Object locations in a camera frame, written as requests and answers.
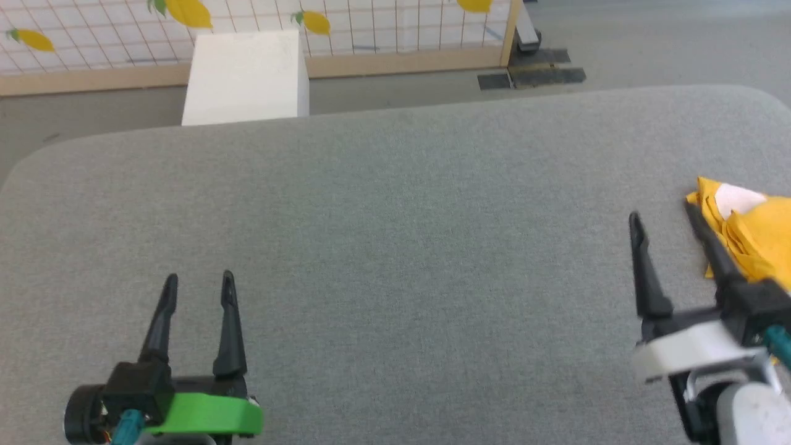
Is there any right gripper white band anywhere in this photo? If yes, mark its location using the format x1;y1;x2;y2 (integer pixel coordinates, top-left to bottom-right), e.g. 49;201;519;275
628;201;791;384

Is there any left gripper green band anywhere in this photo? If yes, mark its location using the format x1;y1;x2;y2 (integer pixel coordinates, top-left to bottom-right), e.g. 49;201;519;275
64;270;265;445

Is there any yellow button shirt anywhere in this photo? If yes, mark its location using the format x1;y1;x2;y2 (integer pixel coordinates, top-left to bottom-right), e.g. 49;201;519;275
685;176;791;292

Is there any grey fabric sofa cushion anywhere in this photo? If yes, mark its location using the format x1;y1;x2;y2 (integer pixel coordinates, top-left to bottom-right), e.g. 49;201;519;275
0;85;791;445

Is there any long black floor plate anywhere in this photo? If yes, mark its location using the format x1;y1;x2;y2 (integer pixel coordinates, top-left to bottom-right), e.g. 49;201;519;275
510;66;586;88

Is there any white box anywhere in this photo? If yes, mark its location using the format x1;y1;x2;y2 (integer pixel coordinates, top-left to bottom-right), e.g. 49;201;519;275
181;30;311;127

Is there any grey metal screen foot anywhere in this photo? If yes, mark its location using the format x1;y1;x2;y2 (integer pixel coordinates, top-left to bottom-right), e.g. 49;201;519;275
516;0;543;51

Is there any teal cable plug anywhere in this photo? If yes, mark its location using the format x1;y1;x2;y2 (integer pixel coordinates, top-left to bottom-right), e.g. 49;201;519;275
762;326;791;367
111;408;146;445

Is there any wire grid screen wooden frame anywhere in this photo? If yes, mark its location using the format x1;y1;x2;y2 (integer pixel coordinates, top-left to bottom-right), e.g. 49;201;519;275
0;0;523;97

